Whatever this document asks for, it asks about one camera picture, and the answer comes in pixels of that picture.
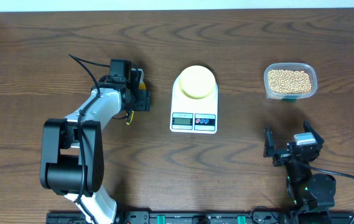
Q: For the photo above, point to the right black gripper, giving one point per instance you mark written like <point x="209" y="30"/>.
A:
<point x="281" y="156"/>

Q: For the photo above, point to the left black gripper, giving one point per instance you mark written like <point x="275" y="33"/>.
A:
<point x="144" y="101"/>

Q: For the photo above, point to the yellow measuring scoop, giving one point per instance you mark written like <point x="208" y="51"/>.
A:
<point x="129" y="119"/>

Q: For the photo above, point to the pale yellow bowl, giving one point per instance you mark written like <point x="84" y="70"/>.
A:
<point x="197" y="82"/>

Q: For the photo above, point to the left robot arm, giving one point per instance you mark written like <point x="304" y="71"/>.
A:
<point x="72" y="160"/>

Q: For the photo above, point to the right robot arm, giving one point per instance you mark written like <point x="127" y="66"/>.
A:
<point x="313" y="194"/>

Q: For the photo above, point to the white digital kitchen scale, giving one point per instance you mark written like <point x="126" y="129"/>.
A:
<point x="187" y="115"/>

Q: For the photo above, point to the soybeans in container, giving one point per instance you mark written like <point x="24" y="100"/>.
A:
<point x="289" y="81"/>

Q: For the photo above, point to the clear plastic container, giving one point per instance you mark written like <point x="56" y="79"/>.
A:
<point x="295" y="67"/>

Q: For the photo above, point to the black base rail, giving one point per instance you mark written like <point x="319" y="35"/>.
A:
<point x="144" y="217"/>

